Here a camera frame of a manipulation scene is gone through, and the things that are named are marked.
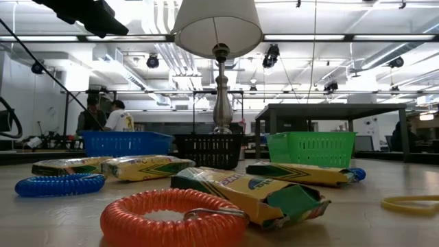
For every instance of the black metal rack frame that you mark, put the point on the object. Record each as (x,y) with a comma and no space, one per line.
(193,113)

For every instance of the black ceiling spotlight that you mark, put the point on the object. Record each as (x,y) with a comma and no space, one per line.
(331,86)
(271,55)
(37,67)
(396,62)
(152,61)

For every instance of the small white object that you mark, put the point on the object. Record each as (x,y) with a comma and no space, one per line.
(34,142)

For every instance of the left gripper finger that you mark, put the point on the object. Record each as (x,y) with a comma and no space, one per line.
(99,19)

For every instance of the plastic-wrapped crayon pack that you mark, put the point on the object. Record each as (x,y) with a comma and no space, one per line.
(147,168)
(65,166)

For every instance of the white shade silver table lamp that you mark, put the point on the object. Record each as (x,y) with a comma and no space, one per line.
(219,20)

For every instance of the yellow rubber band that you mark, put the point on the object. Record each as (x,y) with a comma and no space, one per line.
(385,204)

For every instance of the yellow Crayola crayon box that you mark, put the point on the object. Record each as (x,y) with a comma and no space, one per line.
(302,173)

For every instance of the black plastic slotted basket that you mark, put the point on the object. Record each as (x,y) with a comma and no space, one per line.
(209,151)

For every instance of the person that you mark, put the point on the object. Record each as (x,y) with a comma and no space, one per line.
(120,120)
(91,121)
(403,137)

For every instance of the green plastic slotted basket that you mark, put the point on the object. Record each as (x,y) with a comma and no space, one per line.
(312,149)

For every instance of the dark monitor screen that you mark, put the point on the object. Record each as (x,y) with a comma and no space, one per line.
(5,120)

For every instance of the grey monitor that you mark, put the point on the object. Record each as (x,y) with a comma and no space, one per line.
(364,143)

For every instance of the blue plastic slotted basket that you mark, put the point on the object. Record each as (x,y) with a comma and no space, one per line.
(127,144)

